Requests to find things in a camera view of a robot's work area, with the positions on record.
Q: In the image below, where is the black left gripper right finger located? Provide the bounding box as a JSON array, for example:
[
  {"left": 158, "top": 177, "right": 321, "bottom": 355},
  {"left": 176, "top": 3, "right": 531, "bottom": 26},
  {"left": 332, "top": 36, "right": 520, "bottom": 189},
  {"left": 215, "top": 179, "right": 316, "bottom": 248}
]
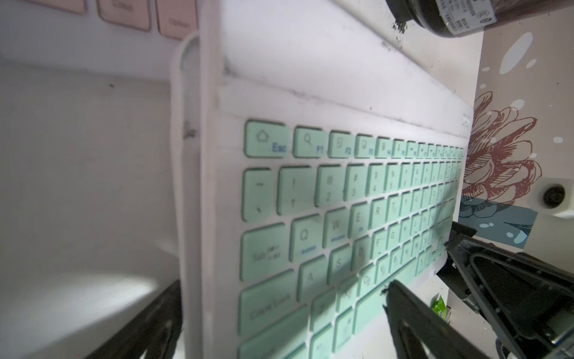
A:
[{"left": 385, "top": 281, "right": 487, "bottom": 359}]

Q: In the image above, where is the pink keyboard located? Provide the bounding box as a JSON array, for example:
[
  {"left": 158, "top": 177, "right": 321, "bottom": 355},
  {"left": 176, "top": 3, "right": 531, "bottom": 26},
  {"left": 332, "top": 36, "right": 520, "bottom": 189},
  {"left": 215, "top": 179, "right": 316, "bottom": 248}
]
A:
[
  {"left": 170, "top": 31, "right": 203, "bottom": 358},
  {"left": 1, "top": 1, "right": 198, "bottom": 80}
]

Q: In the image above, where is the pink keyboard back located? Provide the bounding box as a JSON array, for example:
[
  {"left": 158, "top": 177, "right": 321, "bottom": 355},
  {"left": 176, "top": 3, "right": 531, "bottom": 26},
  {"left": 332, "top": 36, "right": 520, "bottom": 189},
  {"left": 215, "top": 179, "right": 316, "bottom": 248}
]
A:
[{"left": 1, "top": 1, "right": 198, "bottom": 80}]

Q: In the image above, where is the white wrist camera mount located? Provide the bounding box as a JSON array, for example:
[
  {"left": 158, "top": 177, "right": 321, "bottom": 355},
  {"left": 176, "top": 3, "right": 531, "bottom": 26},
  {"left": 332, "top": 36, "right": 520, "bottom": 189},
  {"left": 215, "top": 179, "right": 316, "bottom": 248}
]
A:
[{"left": 525, "top": 177, "right": 573, "bottom": 268}]

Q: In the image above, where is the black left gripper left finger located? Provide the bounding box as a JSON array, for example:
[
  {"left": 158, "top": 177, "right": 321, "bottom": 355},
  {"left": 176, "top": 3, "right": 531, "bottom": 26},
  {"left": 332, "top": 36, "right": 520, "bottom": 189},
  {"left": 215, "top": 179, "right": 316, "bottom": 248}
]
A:
[{"left": 88, "top": 281, "right": 182, "bottom": 359}]

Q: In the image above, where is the green packet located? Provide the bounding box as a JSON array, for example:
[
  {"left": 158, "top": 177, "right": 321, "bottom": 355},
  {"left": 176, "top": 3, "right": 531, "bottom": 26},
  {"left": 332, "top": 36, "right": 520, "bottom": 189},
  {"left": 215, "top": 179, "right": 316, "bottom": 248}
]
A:
[{"left": 430, "top": 295, "right": 448, "bottom": 320}]

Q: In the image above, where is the steel rice cooker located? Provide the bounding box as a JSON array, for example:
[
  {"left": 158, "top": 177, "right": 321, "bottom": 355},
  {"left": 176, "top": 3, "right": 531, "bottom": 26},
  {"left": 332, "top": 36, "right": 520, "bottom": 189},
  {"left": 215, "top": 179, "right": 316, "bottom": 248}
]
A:
[{"left": 387, "top": 0, "right": 573, "bottom": 38}]

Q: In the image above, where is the green keyboard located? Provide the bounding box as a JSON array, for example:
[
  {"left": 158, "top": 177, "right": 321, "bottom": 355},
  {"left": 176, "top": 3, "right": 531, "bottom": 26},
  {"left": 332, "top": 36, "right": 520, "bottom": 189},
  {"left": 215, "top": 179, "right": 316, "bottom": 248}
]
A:
[{"left": 200, "top": 1, "right": 472, "bottom": 358}]

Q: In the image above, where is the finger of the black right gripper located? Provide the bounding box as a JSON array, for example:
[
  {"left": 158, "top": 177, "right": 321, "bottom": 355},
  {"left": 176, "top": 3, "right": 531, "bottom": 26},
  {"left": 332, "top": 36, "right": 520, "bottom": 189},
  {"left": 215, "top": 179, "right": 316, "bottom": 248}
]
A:
[{"left": 438, "top": 221, "right": 573, "bottom": 358}]

